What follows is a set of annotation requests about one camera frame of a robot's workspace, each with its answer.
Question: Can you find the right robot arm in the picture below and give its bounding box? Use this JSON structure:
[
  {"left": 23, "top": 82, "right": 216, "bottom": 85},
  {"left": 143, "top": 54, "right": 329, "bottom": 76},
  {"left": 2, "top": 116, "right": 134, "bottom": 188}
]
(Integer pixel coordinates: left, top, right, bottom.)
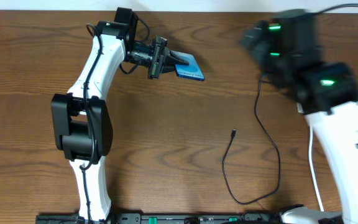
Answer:
[{"left": 241, "top": 9, "right": 358, "bottom": 223}]

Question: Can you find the white power strip cord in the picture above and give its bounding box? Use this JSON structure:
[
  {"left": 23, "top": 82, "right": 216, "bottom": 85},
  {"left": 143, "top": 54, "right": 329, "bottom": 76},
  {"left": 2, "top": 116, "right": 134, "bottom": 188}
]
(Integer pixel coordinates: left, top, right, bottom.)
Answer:
[{"left": 308, "top": 124, "right": 325, "bottom": 213}]

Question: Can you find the blue Galaxy smartphone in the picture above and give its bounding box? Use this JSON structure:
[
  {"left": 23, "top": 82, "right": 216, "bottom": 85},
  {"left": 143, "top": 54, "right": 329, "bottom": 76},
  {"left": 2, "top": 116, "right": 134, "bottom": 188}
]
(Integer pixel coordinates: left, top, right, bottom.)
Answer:
[{"left": 175, "top": 52, "right": 204, "bottom": 81}]

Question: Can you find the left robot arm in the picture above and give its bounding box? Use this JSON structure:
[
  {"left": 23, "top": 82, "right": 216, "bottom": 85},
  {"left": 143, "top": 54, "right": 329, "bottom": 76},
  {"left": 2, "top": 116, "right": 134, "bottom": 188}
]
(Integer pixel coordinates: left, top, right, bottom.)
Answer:
[{"left": 51, "top": 7, "right": 195, "bottom": 223}]

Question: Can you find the black USB charging cable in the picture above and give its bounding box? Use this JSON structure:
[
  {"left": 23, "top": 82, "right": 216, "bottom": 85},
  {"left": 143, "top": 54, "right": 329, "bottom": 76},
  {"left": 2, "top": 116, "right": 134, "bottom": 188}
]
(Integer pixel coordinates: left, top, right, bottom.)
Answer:
[{"left": 221, "top": 73, "right": 282, "bottom": 206}]

